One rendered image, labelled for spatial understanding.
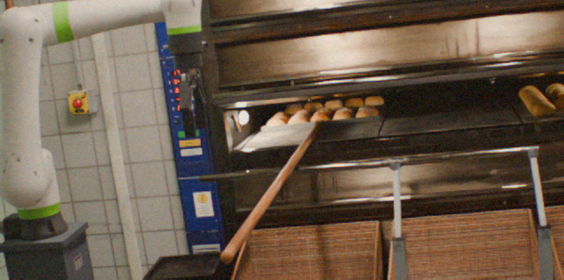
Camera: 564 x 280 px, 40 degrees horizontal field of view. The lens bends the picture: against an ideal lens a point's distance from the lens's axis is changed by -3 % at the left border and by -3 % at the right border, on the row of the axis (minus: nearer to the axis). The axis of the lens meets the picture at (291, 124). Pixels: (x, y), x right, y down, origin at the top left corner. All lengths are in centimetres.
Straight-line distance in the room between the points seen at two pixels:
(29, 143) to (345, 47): 147
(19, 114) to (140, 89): 131
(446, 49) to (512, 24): 27
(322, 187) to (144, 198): 77
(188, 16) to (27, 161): 56
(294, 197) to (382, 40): 73
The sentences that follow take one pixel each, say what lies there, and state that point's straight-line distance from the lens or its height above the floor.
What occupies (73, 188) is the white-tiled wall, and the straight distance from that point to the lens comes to 359.
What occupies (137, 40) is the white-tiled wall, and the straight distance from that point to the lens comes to 336.
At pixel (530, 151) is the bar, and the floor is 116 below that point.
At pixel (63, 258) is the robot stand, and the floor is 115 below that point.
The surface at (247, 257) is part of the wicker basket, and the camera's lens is 329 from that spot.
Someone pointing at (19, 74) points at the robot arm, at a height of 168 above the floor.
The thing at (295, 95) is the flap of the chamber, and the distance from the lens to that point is 305.
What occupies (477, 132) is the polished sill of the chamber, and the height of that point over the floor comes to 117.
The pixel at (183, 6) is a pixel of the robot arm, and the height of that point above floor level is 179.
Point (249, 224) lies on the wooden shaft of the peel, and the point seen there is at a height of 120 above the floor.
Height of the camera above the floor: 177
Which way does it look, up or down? 9 degrees down
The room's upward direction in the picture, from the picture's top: 7 degrees counter-clockwise
